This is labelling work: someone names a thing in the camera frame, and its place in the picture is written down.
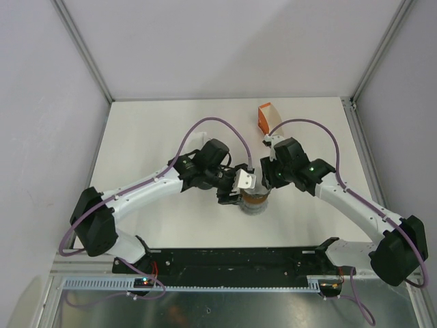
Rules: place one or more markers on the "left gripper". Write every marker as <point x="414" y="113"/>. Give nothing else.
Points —
<point x="222" y="196"/>

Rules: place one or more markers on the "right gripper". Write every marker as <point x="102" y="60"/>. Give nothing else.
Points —
<point x="269" y="180"/>

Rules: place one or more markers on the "clear grey glass carafe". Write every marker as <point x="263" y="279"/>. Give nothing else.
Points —
<point x="253" y="209"/>

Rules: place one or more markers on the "white paper coffee filter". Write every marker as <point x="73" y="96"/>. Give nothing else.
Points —
<point x="200" y="135"/>

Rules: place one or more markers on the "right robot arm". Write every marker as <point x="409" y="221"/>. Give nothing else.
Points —
<point x="397" y="245"/>

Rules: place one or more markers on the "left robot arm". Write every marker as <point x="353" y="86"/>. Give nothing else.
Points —
<point x="97" y="215"/>

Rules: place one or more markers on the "orange coffee filter box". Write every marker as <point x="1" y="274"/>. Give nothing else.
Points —
<point x="268" y="118"/>

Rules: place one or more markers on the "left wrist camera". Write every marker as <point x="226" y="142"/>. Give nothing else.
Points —
<point x="244" y="180"/>

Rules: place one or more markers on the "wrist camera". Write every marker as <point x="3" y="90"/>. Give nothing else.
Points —
<point x="271" y="141"/>
<point x="244" y="180"/>

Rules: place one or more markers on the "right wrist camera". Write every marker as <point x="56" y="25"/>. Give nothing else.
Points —
<point x="271" y="141"/>

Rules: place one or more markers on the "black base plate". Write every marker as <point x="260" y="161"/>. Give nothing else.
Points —
<point x="251" y="280"/>

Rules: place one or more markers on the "grey cable duct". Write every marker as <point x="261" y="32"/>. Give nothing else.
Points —
<point x="131" y="284"/>

